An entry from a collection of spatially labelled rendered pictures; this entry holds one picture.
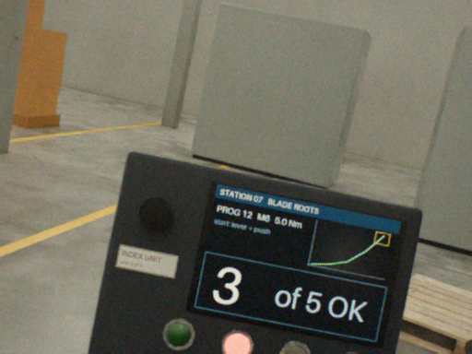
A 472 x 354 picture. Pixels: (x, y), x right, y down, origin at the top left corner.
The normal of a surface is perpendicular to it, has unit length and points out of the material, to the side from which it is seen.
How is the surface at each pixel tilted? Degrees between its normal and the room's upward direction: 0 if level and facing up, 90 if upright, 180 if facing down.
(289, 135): 90
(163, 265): 75
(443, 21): 90
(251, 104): 90
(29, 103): 90
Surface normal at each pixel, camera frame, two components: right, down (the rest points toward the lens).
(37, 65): -0.26, 0.19
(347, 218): 0.02, -0.01
